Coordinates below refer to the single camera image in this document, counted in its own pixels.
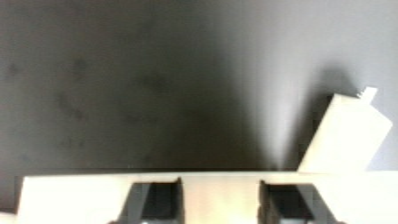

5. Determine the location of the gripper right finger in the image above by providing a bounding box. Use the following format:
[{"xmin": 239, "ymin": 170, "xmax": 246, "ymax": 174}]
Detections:
[{"xmin": 257, "ymin": 181, "xmax": 339, "ymax": 224}]

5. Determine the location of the white cabinet top block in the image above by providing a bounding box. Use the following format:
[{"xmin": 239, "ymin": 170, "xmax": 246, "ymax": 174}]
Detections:
[{"xmin": 298, "ymin": 87, "xmax": 392, "ymax": 174}]

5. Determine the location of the white cabinet body box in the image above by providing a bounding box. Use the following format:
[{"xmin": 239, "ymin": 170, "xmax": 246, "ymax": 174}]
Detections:
[{"xmin": 15, "ymin": 171, "xmax": 398, "ymax": 224}]

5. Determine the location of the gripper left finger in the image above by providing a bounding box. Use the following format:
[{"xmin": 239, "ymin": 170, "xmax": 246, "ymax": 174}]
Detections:
[{"xmin": 108, "ymin": 181, "xmax": 184, "ymax": 224}]

